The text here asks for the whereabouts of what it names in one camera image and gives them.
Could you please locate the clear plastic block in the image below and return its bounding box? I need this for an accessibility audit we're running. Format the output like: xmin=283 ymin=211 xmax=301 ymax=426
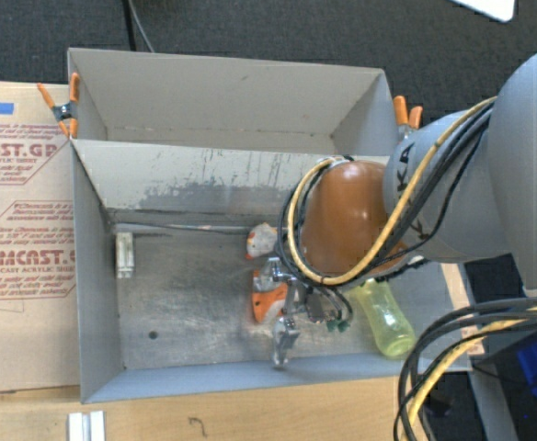
xmin=115 ymin=231 xmax=137 ymax=279

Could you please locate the grey metal bin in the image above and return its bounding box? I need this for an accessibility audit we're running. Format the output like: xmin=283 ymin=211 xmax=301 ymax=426
xmin=67 ymin=47 xmax=473 ymax=405

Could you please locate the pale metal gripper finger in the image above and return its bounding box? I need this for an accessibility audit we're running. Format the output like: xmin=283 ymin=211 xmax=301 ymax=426
xmin=270 ymin=316 xmax=303 ymax=368
xmin=265 ymin=256 xmax=290 ymax=294

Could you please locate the brown cardboard board, red print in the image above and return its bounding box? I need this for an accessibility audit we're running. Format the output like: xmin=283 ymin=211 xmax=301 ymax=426
xmin=0 ymin=80 xmax=82 ymax=393

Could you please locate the yellow-green clear plastic bottle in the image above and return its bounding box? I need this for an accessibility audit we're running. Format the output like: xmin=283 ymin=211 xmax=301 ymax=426
xmin=348 ymin=277 xmax=417 ymax=360

